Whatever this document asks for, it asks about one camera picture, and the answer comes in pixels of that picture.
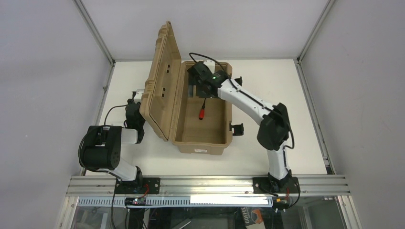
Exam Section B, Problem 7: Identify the black bin latch rear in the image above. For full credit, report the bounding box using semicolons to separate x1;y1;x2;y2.
234;77;243;86

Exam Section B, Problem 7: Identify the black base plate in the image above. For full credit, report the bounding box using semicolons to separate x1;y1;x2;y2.
252;177;301;196
114;177;161;195

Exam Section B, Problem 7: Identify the tan plastic bin with lid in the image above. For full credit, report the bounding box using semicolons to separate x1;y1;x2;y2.
140;21;233;155

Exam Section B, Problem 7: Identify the black bin latch front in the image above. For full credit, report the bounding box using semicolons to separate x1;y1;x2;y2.
229;123;244;136

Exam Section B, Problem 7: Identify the black bin latch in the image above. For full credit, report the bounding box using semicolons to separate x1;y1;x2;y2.
234;77;243;86
229;123;244;136

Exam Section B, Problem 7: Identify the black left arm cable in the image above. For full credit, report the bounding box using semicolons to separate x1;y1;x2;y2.
104;104;128;126

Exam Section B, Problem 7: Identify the white slotted cable duct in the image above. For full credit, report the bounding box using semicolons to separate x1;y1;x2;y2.
78;195;273;208

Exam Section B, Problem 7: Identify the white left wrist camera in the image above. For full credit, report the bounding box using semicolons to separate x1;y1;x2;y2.
132;89;144;103

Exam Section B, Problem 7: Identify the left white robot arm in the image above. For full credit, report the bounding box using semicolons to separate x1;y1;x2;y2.
78;99;146;186

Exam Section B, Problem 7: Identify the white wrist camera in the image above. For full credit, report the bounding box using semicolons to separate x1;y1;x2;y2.
203;60;216;73
132;89;144;103

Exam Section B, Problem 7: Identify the red handled screwdriver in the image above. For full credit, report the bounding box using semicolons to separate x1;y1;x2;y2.
199;98;206;120

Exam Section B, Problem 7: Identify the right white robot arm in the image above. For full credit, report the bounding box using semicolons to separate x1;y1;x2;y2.
187;61;293;192

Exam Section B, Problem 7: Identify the small green circuit board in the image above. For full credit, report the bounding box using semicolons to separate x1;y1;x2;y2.
124;197;147;206

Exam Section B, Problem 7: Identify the coffee labelled box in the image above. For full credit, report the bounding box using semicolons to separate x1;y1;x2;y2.
240;207;263;226

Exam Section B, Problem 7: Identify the aluminium mounting rail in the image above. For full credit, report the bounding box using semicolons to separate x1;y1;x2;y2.
66;175;351;197

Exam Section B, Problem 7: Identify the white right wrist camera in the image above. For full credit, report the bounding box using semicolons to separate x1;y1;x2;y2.
203;60;216;73

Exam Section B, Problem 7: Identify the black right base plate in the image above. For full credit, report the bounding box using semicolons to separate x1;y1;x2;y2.
252;177;301;196

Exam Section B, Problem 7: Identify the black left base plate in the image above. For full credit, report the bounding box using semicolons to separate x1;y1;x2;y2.
114;177;161;195

